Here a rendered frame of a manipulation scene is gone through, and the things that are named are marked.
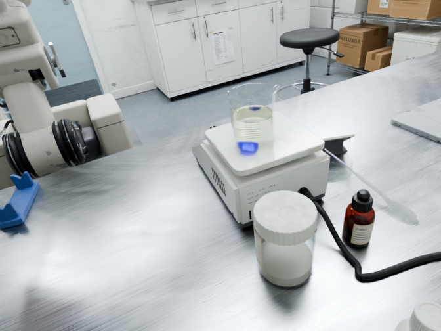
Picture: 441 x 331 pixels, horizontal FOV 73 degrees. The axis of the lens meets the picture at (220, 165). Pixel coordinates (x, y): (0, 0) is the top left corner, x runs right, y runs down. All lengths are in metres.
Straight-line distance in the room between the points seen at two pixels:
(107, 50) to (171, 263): 3.06
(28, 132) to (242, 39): 2.36
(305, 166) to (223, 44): 2.71
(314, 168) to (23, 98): 0.98
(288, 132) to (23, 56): 0.91
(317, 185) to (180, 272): 0.20
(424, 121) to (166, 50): 2.44
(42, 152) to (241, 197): 0.86
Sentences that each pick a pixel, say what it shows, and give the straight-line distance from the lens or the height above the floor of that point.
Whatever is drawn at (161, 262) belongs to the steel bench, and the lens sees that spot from 0.37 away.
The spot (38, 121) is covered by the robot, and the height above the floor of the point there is 0.68.
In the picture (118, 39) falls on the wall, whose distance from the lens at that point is 3.34.
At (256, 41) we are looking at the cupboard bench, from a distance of 3.21.
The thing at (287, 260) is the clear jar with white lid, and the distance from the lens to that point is 0.29.
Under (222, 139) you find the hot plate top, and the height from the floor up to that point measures 0.84.
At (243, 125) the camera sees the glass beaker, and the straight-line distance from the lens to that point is 0.33.
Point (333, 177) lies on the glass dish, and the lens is 0.44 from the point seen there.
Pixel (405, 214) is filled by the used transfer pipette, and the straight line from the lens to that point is 0.41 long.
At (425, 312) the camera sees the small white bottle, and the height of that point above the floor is 0.83.
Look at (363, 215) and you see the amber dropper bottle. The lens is 0.34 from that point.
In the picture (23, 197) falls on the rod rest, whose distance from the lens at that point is 0.57.
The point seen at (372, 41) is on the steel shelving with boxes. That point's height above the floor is 0.34.
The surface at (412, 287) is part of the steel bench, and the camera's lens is 0.36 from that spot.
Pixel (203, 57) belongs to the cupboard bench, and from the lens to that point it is 2.97.
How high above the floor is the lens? 1.02
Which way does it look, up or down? 33 degrees down
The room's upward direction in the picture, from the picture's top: 8 degrees counter-clockwise
